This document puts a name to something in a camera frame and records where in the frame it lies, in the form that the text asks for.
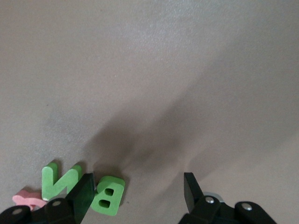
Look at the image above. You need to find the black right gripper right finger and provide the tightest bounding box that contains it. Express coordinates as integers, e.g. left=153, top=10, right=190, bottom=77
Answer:
left=178, top=172, right=278, bottom=224

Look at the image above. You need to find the green letter B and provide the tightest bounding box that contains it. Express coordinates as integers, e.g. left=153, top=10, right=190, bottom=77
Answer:
left=91, top=176, right=126, bottom=217

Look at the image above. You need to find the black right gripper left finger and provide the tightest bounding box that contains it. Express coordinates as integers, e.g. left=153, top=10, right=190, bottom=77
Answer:
left=0, top=172, right=95, bottom=224

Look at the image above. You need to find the brown table cover sheet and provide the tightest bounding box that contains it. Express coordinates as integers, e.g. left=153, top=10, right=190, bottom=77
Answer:
left=0, top=0, right=299, bottom=224

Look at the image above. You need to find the pink letter Q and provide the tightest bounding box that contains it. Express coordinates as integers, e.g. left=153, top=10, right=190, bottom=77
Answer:
left=12, top=189, right=47, bottom=208

